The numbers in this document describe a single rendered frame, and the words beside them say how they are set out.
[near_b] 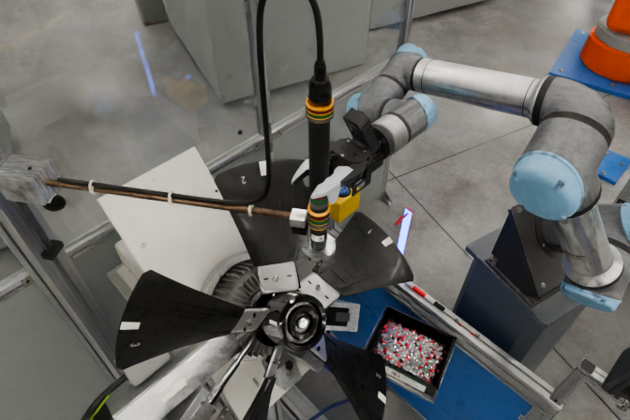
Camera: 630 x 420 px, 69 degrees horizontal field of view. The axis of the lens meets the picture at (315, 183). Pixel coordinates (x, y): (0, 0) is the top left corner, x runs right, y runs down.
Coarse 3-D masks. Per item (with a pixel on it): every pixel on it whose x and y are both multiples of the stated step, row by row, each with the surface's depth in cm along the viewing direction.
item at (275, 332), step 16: (256, 304) 103; (272, 304) 99; (288, 304) 95; (304, 304) 98; (320, 304) 99; (272, 320) 96; (288, 320) 96; (320, 320) 100; (256, 336) 103; (272, 336) 97; (288, 336) 96; (304, 336) 97; (320, 336) 99
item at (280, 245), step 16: (272, 160) 102; (288, 160) 103; (304, 160) 103; (224, 176) 102; (256, 176) 102; (272, 176) 102; (288, 176) 102; (224, 192) 103; (240, 192) 102; (256, 192) 102; (272, 192) 101; (288, 192) 101; (304, 192) 102; (272, 208) 101; (288, 208) 101; (304, 208) 101; (240, 224) 103; (256, 224) 102; (272, 224) 101; (288, 224) 101; (256, 240) 102; (272, 240) 101; (288, 240) 100; (256, 256) 102; (272, 256) 101; (288, 256) 100
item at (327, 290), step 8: (304, 280) 109; (312, 280) 109; (320, 280) 109; (304, 288) 107; (312, 288) 107; (328, 288) 107; (320, 296) 106; (328, 296) 106; (336, 296) 106; (328, 304) 104
